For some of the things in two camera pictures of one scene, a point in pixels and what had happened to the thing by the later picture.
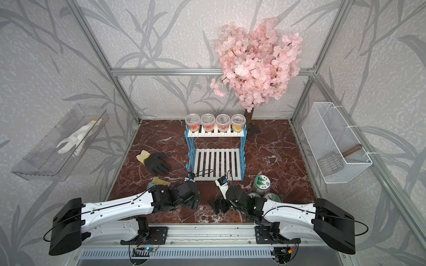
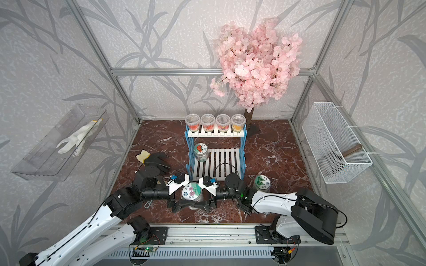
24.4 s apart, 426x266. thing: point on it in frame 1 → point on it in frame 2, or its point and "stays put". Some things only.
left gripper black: x=191 y=205 → x=178 y=205
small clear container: x=238 y=121 stays put
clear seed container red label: x=193 y=121 stays put
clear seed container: x=223 y=121 stays put
